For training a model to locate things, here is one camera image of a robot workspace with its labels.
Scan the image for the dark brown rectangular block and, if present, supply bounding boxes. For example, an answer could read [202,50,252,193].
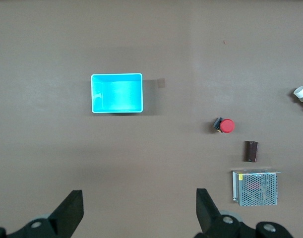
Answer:
[243,140,259,163]

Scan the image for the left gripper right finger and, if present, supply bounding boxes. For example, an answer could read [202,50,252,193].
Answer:
[195,188,294,238]

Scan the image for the metal mesh power supply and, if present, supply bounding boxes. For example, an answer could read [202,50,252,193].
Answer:
[231,168,281,207]

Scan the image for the white metal pipe fitting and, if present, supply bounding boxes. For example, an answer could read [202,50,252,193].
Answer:
[291,85,303,109]

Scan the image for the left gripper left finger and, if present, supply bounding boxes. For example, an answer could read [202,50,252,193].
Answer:
[0,189,84,238]

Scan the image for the red mushroom push button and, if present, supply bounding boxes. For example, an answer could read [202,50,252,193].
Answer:
[213,117,235,134]

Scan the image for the cyan plastic box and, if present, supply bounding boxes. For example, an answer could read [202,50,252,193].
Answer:
[90,72,144,114]

